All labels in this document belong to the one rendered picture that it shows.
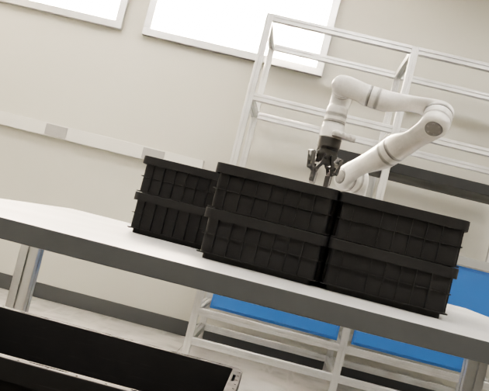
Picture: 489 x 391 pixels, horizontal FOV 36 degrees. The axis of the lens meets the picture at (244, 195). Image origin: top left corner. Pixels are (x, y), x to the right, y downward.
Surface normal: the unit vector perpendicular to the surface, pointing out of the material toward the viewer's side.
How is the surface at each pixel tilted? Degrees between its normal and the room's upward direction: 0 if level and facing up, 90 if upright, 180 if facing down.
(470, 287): 90
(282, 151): 90
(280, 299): 90
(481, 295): 90
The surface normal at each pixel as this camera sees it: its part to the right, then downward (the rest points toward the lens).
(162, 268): -0.06, -0.06
